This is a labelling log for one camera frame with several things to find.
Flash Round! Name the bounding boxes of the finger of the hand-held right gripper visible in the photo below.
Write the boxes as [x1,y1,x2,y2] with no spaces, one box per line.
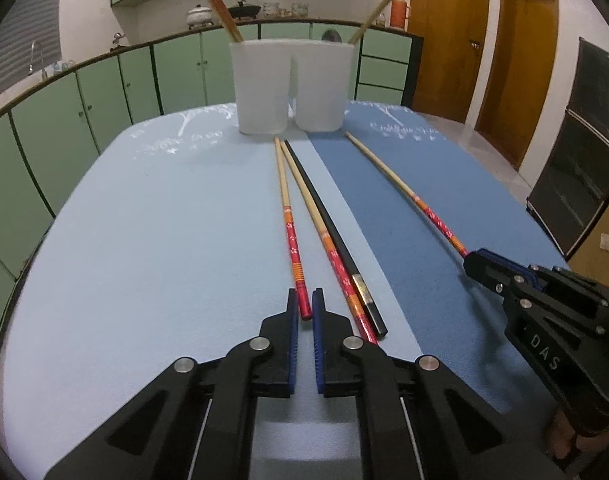
[477,248,553,282]
[463,251,531,307]

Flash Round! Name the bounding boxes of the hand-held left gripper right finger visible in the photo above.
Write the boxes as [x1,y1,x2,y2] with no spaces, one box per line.
[311,287,568,480]

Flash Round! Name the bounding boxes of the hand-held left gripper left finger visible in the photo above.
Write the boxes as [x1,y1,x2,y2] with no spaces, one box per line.
[43,287,301,480]

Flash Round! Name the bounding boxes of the red patterned bamboo chopstick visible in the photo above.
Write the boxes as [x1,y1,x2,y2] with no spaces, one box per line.
[279,140,380,346]
[273,135,313,322]
[345,131,470,259]
[197,0,239,44]

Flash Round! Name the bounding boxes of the black chopstick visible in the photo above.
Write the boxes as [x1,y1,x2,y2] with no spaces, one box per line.
[283,139,389,337]

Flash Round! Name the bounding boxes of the white two-compartment utensil holder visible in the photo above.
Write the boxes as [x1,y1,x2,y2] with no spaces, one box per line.
[228,40,356,135]

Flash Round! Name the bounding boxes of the plain bamboo chopstick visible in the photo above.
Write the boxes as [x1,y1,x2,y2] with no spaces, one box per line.
[206,0,246,43]
[348,0,400,46]

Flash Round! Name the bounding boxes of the person's right hand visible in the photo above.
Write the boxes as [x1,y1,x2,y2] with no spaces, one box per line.
[543,400,593,467]

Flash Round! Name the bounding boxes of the cardboard box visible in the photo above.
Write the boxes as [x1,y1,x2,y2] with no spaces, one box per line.
[567,200,609,291]

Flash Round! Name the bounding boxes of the dark blue printed table mat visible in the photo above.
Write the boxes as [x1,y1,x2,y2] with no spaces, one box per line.
[289,100,570,480]

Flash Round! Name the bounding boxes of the dark glass-front cabinet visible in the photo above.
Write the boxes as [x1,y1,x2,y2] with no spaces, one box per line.
[526,37,609,261]

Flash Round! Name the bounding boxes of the light blue printed table mat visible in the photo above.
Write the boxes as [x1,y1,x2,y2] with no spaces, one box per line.
[0,102,425,480]

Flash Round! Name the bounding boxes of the wooden door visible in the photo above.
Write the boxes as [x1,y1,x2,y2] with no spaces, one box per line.
[475,0,558,171]
[409,0,490,126]

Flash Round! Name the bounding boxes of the orange thermos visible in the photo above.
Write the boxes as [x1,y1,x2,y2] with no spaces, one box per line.
[389,0,410,30]

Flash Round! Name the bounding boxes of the green base cabinets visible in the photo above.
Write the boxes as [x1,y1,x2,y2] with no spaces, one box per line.
[0,19,425,356]

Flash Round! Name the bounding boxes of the black wok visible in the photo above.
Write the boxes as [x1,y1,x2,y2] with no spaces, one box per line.
[229,0,261,21]

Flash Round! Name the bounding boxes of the white cooking pot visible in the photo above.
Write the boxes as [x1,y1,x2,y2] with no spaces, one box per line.
[186,4,216,28]

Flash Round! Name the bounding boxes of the kitchen faucet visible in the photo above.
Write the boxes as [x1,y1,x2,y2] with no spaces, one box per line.
[28,40,48,78]

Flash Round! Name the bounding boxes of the grey window blind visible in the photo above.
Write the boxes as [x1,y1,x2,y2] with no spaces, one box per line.
[0,0,65,106]

